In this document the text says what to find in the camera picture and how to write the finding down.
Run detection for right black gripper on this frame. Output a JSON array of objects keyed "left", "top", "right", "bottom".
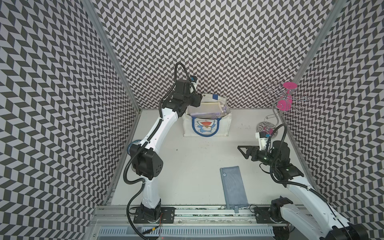
[{"left": 237, "top": 144, "right": 278, "bottom": 167}]

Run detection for white canvas bag blue handles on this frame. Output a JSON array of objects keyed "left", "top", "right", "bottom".
[{"left": 183, "top": 94, "right": 232, "bottom": 138}]

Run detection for small grey blue pouch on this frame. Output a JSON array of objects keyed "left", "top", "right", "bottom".
[{"left": 220, "top": 166, "right": 249, "bottom": 214}]

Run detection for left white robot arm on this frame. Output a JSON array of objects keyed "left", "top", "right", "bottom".
[{"left": 123, "top": 68, "right": 203, "bottom": 225}]

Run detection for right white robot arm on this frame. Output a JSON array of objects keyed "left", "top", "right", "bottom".
[{"left": 238, "top": 124, "right": 369, "bottom": 240}]

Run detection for blue white ceramic bowl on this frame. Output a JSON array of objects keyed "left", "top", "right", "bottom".
[{"left": 126, "top": 139, "right": 142, "bottom": 155}]

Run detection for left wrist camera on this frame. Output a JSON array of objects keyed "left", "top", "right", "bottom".
[{"left": 190, "top": 76, "right": 198, "bottom": 95}]

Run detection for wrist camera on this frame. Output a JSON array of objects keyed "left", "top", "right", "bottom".
[
  {"left": 256, "top": 132, "right": 270, "bottom": 151},
  {"left": 190, "top": 76, "right": 198, "bottom": 95}
]

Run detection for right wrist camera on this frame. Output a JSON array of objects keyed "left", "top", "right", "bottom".
[{"left": 256, "top": 132, "right": 270, "bottom": 151}]

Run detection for chrome wire stand pink discs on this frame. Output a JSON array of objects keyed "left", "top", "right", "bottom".
[{"left": 256, "top": 82, "right": 310, "bottom": 135}]

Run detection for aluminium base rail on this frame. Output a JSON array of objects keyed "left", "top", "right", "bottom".
[{"left": 89, "top": 204, "right": 349, "bottom": 240}]

